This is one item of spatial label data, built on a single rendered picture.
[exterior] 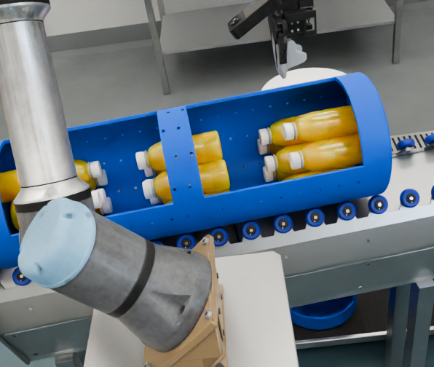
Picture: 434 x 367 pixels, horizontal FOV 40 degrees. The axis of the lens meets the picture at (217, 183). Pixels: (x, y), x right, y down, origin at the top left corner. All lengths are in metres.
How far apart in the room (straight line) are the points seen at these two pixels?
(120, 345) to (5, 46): 0.47
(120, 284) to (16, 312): 0.71
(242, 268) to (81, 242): 0.35
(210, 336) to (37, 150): 0.36
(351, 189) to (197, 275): 0.58
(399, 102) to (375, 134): 2.38
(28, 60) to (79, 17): 3.86
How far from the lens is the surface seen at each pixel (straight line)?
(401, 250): 1.49
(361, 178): 1.29
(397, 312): 1.98
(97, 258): 0.77
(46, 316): 1.46
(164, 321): 0.81
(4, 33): 0.91
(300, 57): 1.24
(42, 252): 0.77
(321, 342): 2.17
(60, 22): 4.80
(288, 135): 1.32
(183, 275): 0.81
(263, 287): 0.99
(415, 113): 3.55
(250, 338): 0.92
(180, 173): 1.21
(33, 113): 0.90
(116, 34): 4.75
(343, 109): 1.35
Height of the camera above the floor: 1.88
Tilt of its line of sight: 38 degrees down
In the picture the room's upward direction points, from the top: 9 degrees counter-clockwise
